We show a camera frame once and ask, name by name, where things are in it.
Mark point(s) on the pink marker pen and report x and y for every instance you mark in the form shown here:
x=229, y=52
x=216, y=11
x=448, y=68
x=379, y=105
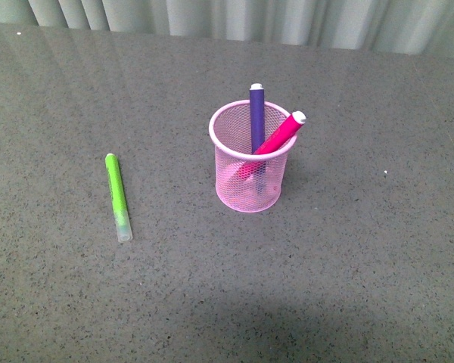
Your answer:
x=282, y=134

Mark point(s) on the purple marker pen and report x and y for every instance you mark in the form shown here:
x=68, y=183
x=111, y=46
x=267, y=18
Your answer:
x=257, y=129

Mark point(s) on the pink mesh cup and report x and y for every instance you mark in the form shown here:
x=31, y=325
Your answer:
x=244, y=182

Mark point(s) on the green marker pen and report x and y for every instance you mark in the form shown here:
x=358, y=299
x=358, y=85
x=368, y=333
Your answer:
x=118, y=199

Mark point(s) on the white pleated curtain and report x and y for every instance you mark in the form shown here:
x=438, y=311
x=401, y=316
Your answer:
x=405, y=27

